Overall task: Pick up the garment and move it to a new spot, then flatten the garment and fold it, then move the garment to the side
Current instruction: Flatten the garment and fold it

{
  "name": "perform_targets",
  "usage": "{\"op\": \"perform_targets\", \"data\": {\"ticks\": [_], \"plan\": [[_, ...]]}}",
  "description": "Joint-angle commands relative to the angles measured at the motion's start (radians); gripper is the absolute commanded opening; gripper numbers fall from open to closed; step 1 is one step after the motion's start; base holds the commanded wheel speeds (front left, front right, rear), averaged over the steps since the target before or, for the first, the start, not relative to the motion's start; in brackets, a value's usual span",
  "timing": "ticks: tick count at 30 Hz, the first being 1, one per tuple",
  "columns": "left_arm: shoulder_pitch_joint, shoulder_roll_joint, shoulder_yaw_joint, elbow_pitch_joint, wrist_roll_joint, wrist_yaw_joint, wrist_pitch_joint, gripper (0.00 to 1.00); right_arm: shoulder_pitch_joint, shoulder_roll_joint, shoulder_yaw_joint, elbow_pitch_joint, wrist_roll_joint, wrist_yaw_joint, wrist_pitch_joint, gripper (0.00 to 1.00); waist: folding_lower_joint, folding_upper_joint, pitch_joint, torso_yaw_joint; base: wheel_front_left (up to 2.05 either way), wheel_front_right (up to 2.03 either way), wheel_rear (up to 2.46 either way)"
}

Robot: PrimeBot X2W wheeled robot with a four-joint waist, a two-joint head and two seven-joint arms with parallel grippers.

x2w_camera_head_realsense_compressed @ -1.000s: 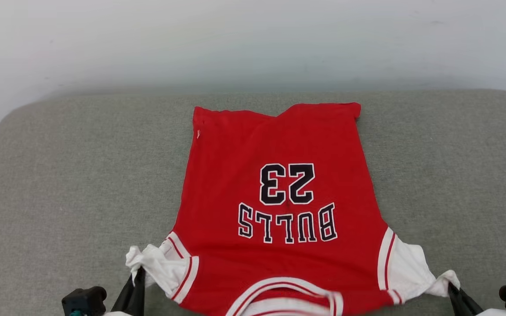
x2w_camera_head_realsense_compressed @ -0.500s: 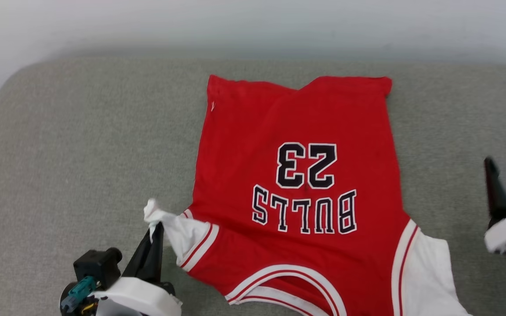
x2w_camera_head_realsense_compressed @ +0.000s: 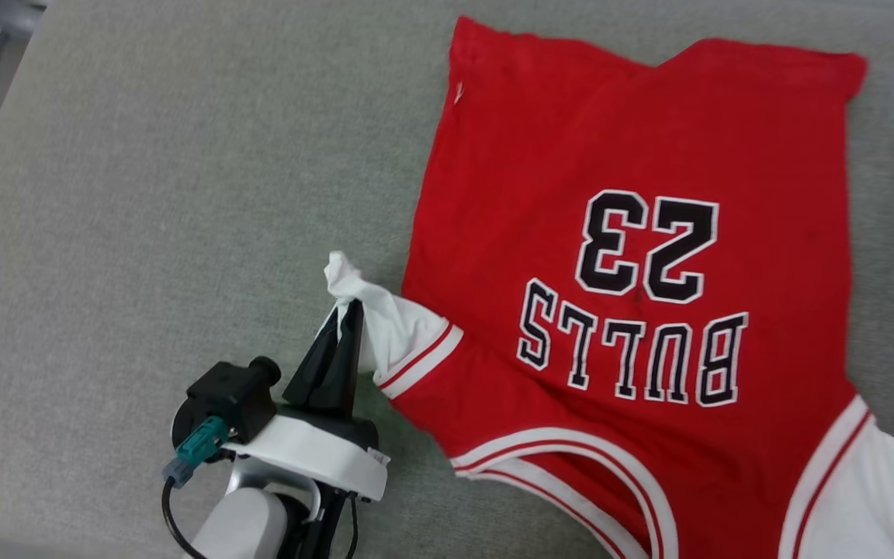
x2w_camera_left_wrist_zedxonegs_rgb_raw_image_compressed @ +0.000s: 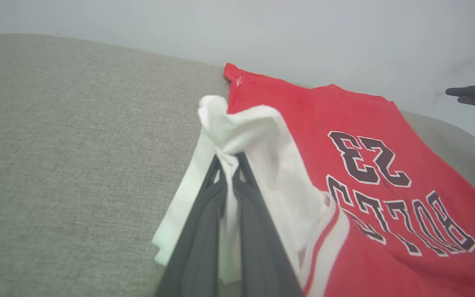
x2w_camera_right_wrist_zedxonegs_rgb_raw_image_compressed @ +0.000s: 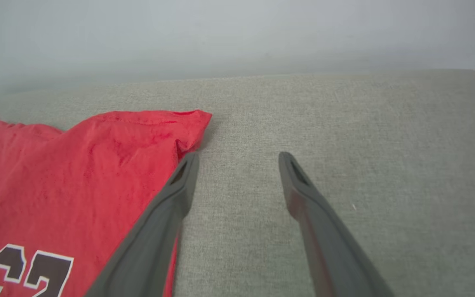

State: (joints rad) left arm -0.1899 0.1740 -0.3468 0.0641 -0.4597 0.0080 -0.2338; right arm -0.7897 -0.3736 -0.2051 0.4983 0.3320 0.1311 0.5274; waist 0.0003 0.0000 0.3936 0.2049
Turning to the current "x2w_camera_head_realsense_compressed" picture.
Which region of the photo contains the red Bulls 23 jersey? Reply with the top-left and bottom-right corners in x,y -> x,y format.
323,16 -> 894,559

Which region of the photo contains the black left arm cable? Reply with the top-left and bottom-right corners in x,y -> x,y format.
161,477 -> 209,559

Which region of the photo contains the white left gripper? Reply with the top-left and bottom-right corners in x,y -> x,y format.
222,299 -> 390,502

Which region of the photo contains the teal left camera connector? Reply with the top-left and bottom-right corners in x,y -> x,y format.
162,416 -> 230,488

